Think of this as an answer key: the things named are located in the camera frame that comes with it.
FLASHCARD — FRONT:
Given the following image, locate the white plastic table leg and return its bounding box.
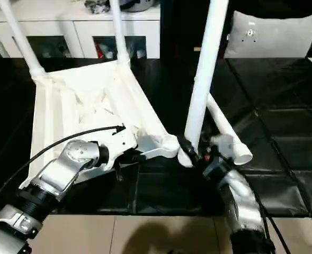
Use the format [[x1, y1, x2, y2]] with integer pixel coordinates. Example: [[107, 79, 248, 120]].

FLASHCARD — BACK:
[[0, 0, 48, 79], [183, 0, 229, 155], [206, 93, 253, 166], [109, 0, 131, 68]]

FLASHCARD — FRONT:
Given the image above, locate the black table mat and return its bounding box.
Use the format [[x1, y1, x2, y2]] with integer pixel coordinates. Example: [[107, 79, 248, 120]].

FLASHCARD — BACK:
[[0, 56, 312, 217]]

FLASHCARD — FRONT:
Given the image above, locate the white glass-door cabinet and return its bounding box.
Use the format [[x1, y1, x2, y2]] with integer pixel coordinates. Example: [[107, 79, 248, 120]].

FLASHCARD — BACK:
[[0, 0, 162, 60]]

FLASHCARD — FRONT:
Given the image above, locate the black gear on cabinet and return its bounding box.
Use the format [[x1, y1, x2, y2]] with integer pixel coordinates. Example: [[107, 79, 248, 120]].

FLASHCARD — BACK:
[[85, 0, 159, 14]]

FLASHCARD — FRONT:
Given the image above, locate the grey cushion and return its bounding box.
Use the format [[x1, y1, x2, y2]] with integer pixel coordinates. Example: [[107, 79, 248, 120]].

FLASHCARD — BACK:
[[224, 11, 312, 59]]

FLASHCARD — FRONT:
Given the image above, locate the white plastic table top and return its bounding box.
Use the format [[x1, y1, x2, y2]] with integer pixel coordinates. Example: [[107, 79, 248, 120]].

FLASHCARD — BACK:
[[26, 58, 193, 187]]

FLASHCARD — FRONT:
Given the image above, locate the black cabinet with yellow label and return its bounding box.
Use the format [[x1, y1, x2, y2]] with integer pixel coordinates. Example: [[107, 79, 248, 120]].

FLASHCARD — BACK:
[[159, 0, 231, 60]]

